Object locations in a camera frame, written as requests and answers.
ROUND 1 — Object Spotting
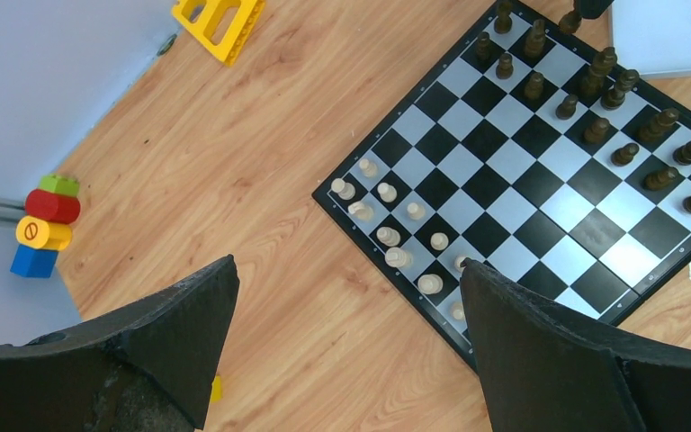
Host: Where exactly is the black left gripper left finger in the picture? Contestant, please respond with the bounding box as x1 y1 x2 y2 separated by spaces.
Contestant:
0 256 239 431

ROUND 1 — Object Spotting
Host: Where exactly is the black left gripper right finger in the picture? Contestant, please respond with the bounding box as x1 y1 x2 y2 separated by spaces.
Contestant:
461 258 691 431

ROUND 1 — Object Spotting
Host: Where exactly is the brown pawn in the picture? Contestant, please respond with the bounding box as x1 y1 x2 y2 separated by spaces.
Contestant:
643 166 679 191

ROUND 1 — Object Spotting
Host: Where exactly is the black white chess board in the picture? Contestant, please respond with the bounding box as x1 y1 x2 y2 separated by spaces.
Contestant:
313 1 691 365

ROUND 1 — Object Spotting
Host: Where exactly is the brown chess piece crossed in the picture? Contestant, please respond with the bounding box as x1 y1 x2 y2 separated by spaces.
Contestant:
579 46 617 97

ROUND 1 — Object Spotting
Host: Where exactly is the brown chess piece long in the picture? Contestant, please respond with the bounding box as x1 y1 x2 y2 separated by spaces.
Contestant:
600 69 640 111

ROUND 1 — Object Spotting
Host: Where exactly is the white chess rook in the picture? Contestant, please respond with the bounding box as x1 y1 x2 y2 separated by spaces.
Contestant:
330 178 356 201

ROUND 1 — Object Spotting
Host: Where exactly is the white chess pawn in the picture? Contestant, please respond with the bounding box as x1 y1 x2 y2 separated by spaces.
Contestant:
357 157 379 178

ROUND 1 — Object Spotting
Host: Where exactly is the yellow block left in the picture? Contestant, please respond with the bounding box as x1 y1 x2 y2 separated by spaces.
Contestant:
210 375 223 403

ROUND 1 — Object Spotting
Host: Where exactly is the blue cube block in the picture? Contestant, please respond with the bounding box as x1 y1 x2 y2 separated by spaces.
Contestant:
10 244 58 278

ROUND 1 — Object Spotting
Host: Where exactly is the yellow cylinder block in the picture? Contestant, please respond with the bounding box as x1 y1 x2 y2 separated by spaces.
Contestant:
15 215 73 251

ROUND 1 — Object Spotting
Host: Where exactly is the red cylinder block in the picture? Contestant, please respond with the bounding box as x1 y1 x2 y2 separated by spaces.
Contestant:
24 189 81 224

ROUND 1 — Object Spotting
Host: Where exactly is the green lego brick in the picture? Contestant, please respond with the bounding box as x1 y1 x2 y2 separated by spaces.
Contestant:
38 173 80 197

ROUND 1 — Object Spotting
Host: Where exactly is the yellow triangle toy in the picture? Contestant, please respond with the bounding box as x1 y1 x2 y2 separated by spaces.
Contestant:
171 0 266 67

